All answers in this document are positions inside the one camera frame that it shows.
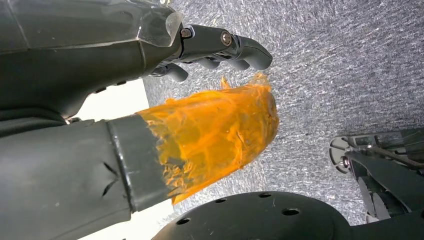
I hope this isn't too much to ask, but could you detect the orange translucent tape wrap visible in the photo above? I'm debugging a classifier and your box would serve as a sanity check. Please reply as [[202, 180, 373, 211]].
[[137, 72, 280, 205]]

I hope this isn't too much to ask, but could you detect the black perforated robot cover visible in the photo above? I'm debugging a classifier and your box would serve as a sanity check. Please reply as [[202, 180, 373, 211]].
[[150, 191, 424, 240]]

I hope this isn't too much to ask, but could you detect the black robot leg mechanism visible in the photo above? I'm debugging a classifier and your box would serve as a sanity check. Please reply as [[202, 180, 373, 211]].
[[329, 127, 424, 224]]

